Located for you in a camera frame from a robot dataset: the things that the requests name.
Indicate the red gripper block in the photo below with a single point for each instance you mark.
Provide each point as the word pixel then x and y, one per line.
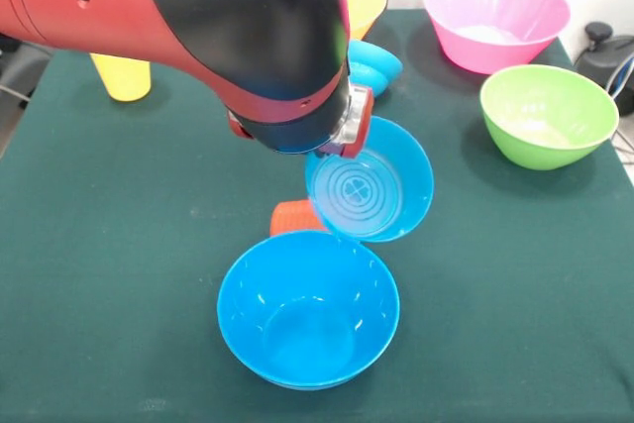
pixel 368 116

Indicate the small cyan plastic bowl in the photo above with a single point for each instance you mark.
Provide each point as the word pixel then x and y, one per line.
pixel 376 66

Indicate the medium translucent blue bowl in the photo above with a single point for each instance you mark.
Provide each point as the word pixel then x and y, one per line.
pixel 396 170

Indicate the orange plastic bowl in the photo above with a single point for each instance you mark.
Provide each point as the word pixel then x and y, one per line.
pixel 364 2

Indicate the red-orange plastic cup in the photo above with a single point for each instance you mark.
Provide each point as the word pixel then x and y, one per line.
pixel 292 217

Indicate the magenta pink plastic bowl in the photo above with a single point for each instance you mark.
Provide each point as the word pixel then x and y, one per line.
pixel 495 46

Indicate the large blue plastic bowl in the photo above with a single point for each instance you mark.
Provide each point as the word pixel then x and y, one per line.
pixel 307 324

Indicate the lime green plastic bowl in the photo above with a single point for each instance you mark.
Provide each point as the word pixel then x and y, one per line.
pixel 545 121

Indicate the dark green tablecloth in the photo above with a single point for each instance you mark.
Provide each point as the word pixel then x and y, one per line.
pixel 495 294

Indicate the yellow plastic cup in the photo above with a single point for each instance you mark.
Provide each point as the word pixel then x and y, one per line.
pixel 124 78

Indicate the gray pedestal foot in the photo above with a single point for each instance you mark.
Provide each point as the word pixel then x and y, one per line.
pixel 20 71
pixel 602 66

